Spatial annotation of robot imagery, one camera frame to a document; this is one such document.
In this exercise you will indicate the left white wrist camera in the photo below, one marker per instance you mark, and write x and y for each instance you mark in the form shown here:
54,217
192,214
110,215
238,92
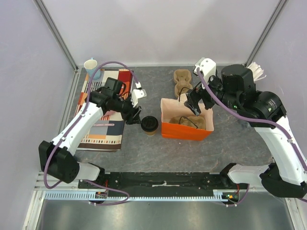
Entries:
137,94

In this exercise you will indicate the orange paper bag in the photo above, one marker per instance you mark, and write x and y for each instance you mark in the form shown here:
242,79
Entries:
171,108

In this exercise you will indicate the pink handled fork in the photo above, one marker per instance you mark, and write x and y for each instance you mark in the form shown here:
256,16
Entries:
104,125

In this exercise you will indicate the slotted cable duct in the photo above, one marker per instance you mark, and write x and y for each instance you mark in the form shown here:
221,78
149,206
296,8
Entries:
94,196

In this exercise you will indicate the pink polka dot plate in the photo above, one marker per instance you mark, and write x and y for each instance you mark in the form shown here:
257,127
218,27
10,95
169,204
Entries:
109,113

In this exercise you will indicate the colourful patchwork placemat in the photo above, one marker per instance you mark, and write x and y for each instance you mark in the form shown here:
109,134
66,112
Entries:
108,138

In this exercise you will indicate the brown paper coffee cup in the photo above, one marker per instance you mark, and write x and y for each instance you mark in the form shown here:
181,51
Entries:
151,133

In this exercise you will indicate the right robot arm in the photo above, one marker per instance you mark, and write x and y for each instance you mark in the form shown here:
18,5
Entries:
235,91

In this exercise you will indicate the lower brown cup carrier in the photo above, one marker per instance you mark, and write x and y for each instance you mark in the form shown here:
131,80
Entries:
182,79

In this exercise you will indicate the brown cardboard cup carrier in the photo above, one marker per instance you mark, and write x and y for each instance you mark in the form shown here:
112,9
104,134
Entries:
197,122

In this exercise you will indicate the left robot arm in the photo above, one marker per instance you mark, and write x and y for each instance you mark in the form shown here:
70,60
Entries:
57,156

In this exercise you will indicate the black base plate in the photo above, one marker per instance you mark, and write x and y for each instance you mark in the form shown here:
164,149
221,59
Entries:
167,184

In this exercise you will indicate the black coffee cup lid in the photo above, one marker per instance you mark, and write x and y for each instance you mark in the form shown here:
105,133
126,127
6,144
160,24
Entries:
149,124

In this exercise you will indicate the light blue mug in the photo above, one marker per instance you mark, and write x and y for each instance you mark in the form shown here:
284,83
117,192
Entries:
90,67

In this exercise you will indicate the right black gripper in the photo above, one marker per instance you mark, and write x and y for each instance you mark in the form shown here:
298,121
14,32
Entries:
197,95

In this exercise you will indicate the white paper straws bundle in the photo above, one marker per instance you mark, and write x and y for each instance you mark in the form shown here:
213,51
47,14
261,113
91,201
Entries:
258,72

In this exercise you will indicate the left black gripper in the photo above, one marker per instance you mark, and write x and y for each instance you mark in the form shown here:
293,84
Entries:
132,117

